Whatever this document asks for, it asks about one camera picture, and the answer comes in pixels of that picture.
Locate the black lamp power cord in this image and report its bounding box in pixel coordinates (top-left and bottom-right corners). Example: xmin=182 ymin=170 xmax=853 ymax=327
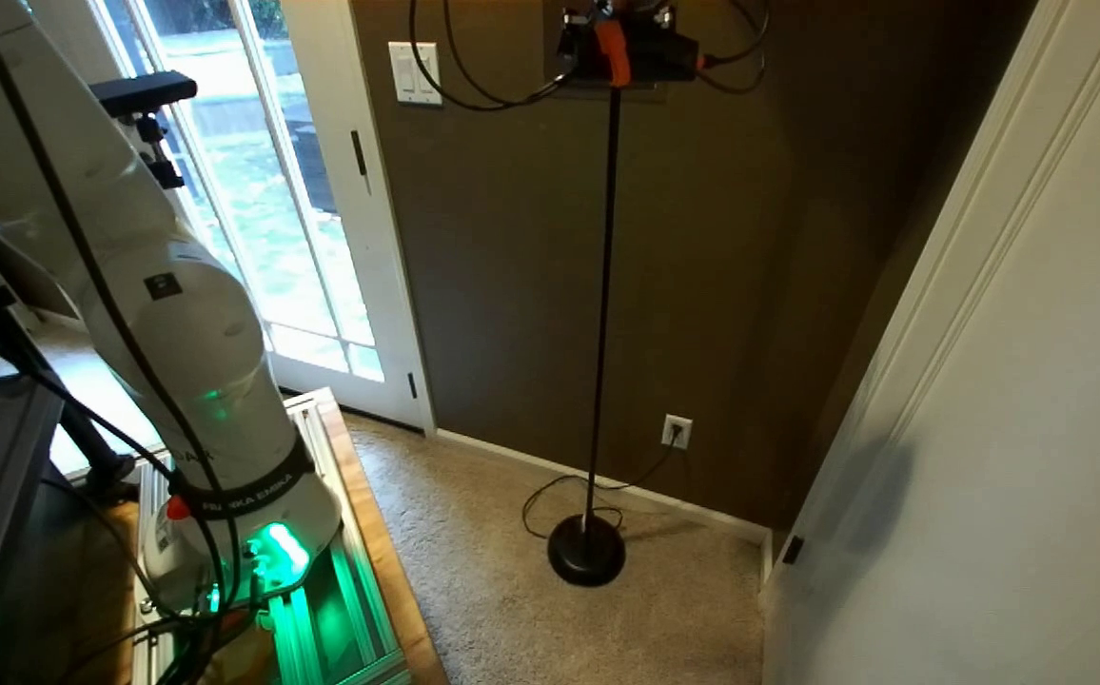
xmin=519 ymin=440 xmax=684 ymax=543

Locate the black tripod stand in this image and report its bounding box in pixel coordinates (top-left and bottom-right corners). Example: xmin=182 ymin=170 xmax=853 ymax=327
xmin=0 ymin=202 xmax=140 ymax=496

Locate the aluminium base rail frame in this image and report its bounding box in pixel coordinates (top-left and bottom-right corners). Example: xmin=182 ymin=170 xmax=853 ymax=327
xmin=208 ymin=384 xmax=416 ymax=685

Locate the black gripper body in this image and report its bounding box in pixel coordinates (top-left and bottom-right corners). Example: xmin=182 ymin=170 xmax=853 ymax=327
xmin=553 ymin=2 xmax=706 ymax=90

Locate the white baseboard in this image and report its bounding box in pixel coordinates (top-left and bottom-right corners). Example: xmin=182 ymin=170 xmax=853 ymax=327
xmin=429 ymin=426 xmax=780 ymax=566

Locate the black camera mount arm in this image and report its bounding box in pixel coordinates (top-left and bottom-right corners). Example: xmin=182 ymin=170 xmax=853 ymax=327
xmin=125 ymin=109 xmax=185 ymax=194

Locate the orange wrist mount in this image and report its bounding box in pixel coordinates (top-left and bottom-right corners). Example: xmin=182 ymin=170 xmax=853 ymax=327
xmin=589 ymin=14 xmax=635 ymax=90

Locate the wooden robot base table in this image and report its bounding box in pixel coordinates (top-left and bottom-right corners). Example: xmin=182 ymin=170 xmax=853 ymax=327
xmin=51 ymin=384 xmax=454 ymax=685

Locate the white room door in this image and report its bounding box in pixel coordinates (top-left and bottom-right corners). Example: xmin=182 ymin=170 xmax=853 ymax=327
xmin=756 ymin=0 xmax=1100 ymax=685

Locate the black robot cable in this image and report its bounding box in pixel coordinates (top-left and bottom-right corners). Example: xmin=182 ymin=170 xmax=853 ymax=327
xmin=0 ymin=0 xmax=780 ymax=685

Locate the white light switch plate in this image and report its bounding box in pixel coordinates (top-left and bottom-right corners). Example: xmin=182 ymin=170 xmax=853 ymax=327
xmin=386 ymin=39 xmax=451 ymax=109

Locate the white glass French door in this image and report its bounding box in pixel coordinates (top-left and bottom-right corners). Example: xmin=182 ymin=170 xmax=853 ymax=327
xmin=78 ymin=0 xmax=437 ymax=439

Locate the black external camera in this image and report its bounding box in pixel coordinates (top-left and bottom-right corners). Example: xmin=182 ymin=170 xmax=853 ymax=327
xmin=86 ymin=68 xmax=201 ymax=123

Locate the black floor lamp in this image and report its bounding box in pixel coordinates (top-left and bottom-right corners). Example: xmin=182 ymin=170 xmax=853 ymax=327
xmin=545 ymin=77 xmax=630 ymax=588

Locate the white wall outlet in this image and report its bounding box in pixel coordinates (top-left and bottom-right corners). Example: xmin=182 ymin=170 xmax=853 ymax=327
xmin=660 ymin=410 xmax=695 ymax=453

